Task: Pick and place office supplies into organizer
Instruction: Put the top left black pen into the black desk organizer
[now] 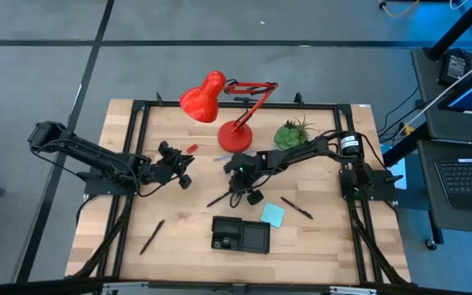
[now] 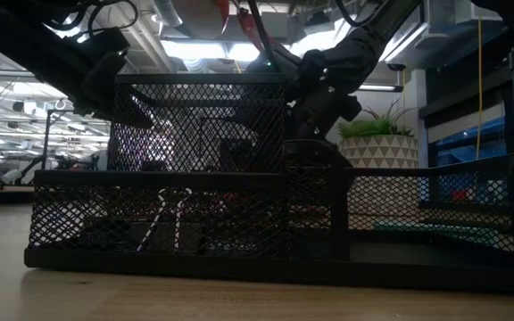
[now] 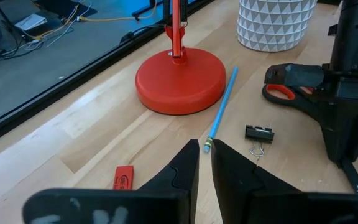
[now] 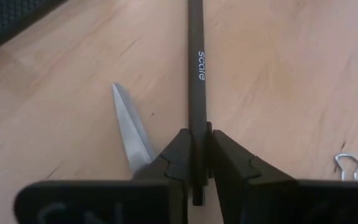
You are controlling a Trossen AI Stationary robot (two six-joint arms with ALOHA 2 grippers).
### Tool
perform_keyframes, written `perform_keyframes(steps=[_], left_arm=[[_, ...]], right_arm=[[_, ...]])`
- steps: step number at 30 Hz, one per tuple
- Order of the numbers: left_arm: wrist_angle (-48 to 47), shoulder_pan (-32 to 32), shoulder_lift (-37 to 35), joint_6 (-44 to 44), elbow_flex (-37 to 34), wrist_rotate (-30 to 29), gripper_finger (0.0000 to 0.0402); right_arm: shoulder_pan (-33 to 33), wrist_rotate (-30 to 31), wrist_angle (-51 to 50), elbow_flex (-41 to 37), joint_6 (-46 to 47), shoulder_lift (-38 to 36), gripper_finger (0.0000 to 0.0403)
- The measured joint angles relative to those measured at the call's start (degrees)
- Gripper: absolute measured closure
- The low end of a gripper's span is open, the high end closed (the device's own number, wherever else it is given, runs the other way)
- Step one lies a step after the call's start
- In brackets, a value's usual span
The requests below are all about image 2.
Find black binder clip silver handles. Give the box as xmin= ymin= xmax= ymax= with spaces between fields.
xmin=136 ymin=186 xmax=194 ymax=253

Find long ceiling light bar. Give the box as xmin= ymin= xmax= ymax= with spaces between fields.
xmin=357 ymin=83 xmax=404 ymax=94

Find succulent in white triangle-pattern pot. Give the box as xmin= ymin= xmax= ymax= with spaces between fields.
xmin=337 ymin=100 xmax=419 ymax=218

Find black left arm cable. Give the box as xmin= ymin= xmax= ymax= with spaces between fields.
xmin=37 ymin=0 xmax=140 ymax=41

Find black mesh desk organizer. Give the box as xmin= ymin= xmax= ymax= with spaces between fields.
xmin=23 ymin=73 xmax=514 ymax=295

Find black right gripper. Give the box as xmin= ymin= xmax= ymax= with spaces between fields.
xmin=283 ymin=82 xmax=363 ymax=155

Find black background frame stand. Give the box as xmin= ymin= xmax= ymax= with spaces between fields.
xmin=20 ymin=108 xmax=112 ymax=185

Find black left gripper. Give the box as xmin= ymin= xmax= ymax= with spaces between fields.
xmin=67 ymin=26 xmax=156 ymax=131

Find teal sticky note pad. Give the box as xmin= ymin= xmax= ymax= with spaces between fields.
xmin=372 ymin=221 xmax=514 ymax=251

